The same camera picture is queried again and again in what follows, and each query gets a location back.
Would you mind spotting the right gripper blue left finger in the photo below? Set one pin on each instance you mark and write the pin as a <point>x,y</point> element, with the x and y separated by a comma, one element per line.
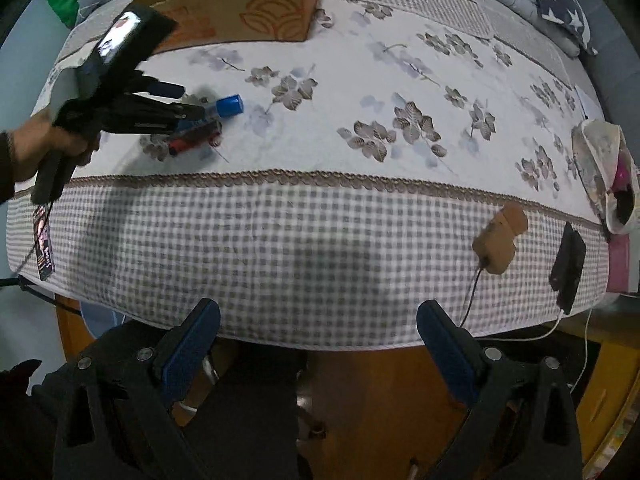
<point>183,349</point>

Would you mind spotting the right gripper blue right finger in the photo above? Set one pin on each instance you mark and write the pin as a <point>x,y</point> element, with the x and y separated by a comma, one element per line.
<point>454,351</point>

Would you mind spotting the red marker pen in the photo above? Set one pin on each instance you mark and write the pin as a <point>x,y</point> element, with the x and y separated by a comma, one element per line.
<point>200,134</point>

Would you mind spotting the blue capped glue bottle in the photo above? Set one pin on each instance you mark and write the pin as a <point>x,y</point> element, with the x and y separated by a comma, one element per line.
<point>223,108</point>

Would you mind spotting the person left hand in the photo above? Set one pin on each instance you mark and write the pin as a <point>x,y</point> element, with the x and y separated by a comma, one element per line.
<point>37,137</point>

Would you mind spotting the tan wooden charger plug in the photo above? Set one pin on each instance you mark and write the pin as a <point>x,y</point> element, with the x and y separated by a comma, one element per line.
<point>495,245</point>

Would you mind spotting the black power bank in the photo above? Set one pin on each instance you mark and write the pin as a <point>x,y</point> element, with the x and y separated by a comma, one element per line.
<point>566,271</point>

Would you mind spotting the smartphone with lit screen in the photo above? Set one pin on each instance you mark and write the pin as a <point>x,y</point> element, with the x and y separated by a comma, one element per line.
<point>43,248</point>

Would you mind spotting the floral white bed sheet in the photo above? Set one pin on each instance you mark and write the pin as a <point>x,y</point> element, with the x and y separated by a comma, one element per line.
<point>367,159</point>

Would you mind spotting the white cloth bag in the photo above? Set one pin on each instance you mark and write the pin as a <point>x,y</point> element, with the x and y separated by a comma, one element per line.
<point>608,173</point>

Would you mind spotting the star patterned navy pillow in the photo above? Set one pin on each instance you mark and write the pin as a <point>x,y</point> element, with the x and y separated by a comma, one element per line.
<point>569,15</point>

